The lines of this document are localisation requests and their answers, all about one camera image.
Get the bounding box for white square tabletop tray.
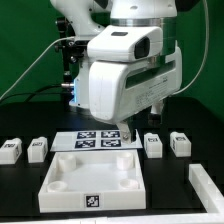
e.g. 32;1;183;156
38;150;146;213

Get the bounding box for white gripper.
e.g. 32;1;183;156
89;46;182;144

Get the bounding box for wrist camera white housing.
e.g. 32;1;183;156
87;25;163;62

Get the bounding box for white cable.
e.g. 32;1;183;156
0;36;76;101

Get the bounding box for paper sheet with markers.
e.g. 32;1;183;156
51;130;142;152

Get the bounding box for black cable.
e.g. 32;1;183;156
0;83;74;105

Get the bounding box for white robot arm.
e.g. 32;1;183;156
50;0;182;143

